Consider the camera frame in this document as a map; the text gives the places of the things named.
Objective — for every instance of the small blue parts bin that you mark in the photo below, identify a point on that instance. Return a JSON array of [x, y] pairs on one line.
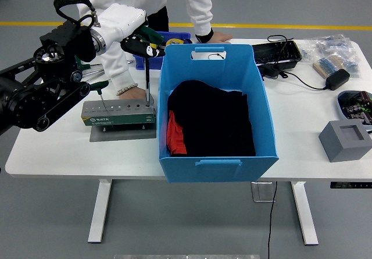
[[142, 64]]

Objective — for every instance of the person's left forearm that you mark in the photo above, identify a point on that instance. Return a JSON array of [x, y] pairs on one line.
[[202, 14]]

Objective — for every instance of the yellow floor tape line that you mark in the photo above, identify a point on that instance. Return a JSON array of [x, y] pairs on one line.
[[261, 26]]

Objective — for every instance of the clear bags of resistors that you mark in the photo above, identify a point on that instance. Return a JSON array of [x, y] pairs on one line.
[[334, 45]]

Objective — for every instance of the grey foam block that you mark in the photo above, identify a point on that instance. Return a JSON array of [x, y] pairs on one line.
[[337, 147]]

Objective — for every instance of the black cloth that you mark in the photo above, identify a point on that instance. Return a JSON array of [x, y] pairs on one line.
[[215, 119]]

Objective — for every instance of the green metal wrench holder stand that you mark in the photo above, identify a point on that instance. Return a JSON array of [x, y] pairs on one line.
[[116, 120]]

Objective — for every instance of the dark circuit board parts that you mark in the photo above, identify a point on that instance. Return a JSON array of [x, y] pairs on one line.
[[357, 104]]

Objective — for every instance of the black plastic tray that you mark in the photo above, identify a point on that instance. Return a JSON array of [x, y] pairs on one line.
[[276, 53]]

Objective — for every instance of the person's right hand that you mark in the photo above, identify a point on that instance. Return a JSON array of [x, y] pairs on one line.
[[133, 93]]

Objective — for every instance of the red cloth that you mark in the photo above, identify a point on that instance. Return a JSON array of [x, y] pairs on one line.
[[175, 136]]

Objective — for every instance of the black wristwatch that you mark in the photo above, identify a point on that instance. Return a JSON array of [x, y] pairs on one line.
[[205, 36]]

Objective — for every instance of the taped resistor strip bundle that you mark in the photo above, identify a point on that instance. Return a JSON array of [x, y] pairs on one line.
[[328, 65]]

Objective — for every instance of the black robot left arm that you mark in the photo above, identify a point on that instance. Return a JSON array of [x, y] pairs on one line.
[[43, 90]]

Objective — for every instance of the white left table leg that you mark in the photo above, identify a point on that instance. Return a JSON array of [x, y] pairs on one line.
[[100, 212]]

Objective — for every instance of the black table control panel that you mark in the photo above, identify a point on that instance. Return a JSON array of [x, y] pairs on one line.
[[351, 185]]

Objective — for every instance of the metal floor outlet plate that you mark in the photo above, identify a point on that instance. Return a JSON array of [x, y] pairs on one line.
[[261, 192]]

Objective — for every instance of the light blue tray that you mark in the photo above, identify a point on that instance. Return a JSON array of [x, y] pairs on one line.
[[340, 107]]

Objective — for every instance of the white table leg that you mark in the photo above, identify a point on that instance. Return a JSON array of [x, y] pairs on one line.
[[100, 212], [305, 212]]

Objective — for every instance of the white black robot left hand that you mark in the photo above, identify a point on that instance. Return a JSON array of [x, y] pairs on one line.
[[122, 20]]

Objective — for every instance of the yellow tape measure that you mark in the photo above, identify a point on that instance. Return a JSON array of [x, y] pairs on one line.
[[174, 41]]

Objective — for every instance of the person's left hand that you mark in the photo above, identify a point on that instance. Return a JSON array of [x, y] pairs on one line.
[[219, 38]]

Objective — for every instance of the white right table leg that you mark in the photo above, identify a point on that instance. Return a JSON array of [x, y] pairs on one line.
[[305, 212]]

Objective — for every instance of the black power adapter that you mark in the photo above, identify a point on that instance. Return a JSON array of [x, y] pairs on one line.
[[337, 80]]

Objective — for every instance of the blue folding plastic box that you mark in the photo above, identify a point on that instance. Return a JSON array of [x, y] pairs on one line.
[[215, 170]]

